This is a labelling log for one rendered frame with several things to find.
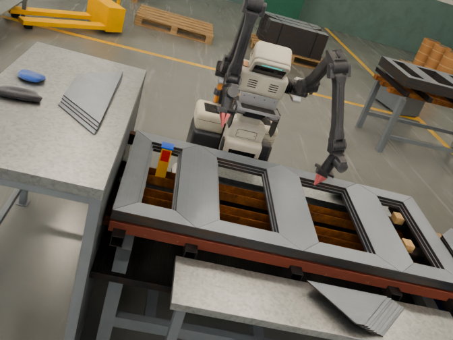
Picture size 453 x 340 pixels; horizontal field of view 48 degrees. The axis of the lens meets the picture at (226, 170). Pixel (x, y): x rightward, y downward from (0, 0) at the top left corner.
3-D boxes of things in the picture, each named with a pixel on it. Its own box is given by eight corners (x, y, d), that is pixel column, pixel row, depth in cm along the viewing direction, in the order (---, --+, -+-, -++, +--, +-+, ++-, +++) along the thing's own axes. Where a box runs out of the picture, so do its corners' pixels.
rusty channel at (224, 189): (417, 244, 275) (421, 237, 273) (114, 175, 249) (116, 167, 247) (412, 235, 282) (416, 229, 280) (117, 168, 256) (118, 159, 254)
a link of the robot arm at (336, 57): (346, 43, 241) (327, 44, 238) (352, 69, 238) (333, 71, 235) (311, 81, 283) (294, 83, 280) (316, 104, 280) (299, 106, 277)
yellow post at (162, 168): (163, 184, 254) (172, 151, 245) (153, 182, 253) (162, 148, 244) (164, 179, 258) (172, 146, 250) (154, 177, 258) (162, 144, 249)
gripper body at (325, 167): (332, 179, 258) (340, 168, 255) (315, 171, 255) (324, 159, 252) (329, 173, 264) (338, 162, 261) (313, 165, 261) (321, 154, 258)
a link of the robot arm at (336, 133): (346, 61, 243) (325, 63, 240) (352, 63, 238) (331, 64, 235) (343, 148, 256) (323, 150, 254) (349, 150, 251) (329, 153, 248)
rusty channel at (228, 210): (431, 268, 257) (436, 261, 255) (107, 197, 232) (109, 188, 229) (426, 258, 264) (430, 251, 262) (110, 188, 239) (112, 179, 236)
